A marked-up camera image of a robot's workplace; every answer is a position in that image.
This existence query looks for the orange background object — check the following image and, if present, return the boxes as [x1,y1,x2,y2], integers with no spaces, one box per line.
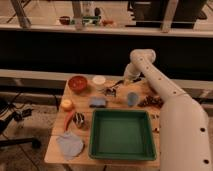
[102,20,114,26]

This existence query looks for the green background object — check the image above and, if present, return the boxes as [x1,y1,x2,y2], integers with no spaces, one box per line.
[82,16,100,25]

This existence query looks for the dark grape bunch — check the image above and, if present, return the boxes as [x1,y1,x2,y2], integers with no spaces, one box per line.
[138,96,163,107]

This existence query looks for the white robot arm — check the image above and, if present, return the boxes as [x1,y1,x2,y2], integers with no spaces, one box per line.
[124,49,213,171]

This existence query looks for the blue cup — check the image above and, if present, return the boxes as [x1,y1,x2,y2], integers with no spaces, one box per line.
[127,92,139,107]

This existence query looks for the white cup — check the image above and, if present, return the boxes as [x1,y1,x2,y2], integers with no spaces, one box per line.
[92,75,106,90]

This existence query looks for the striped black white ball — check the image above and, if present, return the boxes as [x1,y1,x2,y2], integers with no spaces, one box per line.
[73,113,85,128]

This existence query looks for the wooden table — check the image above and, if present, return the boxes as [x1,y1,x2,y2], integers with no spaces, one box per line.
[45,80,160,168]

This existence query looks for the yellow round fruit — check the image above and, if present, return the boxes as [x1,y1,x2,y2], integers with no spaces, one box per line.
[61,99,73,111]

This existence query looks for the grey blue cloth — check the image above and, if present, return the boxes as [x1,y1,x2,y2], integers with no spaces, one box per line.
[56,132,84,160]

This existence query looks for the green plastic tray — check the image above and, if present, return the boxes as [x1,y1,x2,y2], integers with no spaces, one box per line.
[89,109,157,161]

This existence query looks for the dark red background bowl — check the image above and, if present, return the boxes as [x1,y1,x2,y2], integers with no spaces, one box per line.
[59,16,70,25]

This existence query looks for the red chili pepper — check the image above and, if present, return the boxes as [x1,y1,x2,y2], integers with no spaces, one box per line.
[63,110,76,132]

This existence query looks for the black office chair base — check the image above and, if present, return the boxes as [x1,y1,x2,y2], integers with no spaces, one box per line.
[0,96,43,150]

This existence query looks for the blue sponge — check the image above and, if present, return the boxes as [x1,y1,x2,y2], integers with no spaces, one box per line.
[89,97,107,108]

